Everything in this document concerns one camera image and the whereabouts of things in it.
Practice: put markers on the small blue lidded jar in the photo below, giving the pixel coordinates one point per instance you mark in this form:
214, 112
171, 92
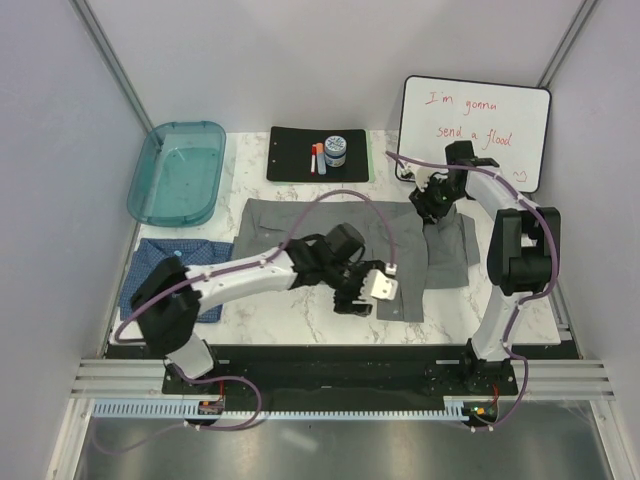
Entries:
335, 148

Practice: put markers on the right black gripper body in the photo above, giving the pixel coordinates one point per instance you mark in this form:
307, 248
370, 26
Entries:
438, 197

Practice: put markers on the folded blue checked shirt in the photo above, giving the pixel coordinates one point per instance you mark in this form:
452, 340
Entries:
152, 251

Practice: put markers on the grey long sleeve shirt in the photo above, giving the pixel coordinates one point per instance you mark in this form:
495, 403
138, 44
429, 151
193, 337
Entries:
429, 256

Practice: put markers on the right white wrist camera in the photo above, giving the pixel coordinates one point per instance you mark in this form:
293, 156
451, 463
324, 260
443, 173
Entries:
420, 176

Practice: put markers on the teal plastic bin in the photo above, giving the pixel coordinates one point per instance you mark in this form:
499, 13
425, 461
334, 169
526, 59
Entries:
177, 176

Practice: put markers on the whiteboard with red writing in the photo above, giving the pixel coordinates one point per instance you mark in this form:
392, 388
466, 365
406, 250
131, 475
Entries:
506, 123

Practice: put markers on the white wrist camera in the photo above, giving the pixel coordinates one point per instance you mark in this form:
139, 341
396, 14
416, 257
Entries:
420, 176
379, 286

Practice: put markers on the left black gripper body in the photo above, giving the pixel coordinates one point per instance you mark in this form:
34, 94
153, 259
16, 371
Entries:
347, 281

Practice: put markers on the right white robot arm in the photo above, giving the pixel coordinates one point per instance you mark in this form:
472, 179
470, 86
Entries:
523, 256

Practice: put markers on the white slotted cable duct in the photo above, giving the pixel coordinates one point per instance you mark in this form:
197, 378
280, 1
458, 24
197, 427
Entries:
182, 409

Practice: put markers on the aluminium frame rail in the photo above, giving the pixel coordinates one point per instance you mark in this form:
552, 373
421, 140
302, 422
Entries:
548, 380

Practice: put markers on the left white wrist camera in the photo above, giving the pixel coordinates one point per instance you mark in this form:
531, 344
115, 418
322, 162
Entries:
379, 286

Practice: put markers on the black clipboard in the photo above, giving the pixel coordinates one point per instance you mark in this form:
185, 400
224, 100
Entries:
317, 156

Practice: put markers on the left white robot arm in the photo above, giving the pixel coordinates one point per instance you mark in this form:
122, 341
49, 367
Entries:
172, 297

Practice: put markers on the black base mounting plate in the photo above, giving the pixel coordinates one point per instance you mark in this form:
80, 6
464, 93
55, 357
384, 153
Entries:
318, 377

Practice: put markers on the red whiteboard marker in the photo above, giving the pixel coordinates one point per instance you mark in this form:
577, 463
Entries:
313, 161

